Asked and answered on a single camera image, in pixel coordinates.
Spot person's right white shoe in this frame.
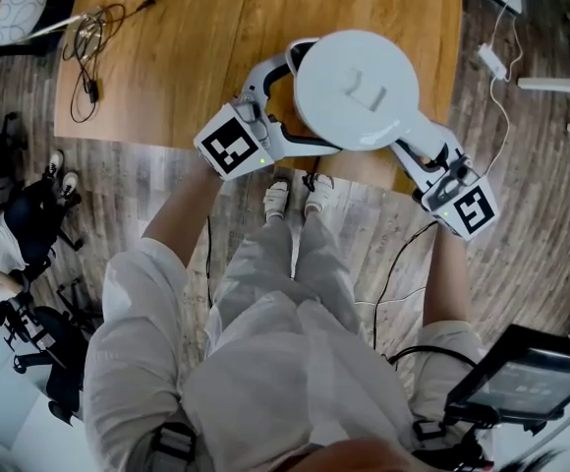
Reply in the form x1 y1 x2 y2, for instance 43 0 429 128
304 173 336 218

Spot white electric kettle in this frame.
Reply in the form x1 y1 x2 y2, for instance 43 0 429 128
294 29 449 164

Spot white adapter cable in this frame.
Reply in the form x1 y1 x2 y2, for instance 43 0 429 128
482 0 530 179

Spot person's left forearm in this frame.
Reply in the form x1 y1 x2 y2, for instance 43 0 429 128
140 157 226 267

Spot thin black floor cable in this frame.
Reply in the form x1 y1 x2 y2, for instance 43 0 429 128
204 213 215 310

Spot white power adapter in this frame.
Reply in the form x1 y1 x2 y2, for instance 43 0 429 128
477 42 510 82

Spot person's right forearm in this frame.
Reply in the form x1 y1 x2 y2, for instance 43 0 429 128
421 217 475 325

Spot person's white shirt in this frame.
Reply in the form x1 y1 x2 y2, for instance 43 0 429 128
82 236 495 472

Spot person's left white shoe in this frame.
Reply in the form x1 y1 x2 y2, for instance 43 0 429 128
263 179 292 223

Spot person's light grey trousers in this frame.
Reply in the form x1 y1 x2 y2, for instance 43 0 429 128
204 207 366 346

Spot black harness strap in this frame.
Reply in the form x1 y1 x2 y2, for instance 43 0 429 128
152 421 199 467
411 419 449 454

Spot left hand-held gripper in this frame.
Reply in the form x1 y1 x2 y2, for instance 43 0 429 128
194 38 341 183

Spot person's white shoe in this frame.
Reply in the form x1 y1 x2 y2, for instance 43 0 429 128
263 179 292 223
304 173 336 218

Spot black power cable with plug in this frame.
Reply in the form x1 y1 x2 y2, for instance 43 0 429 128
61 0 159 125

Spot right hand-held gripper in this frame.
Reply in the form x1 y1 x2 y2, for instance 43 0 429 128
390 137 500 242

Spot black tablet screen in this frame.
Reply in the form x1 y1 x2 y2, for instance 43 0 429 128
445 324 570 423

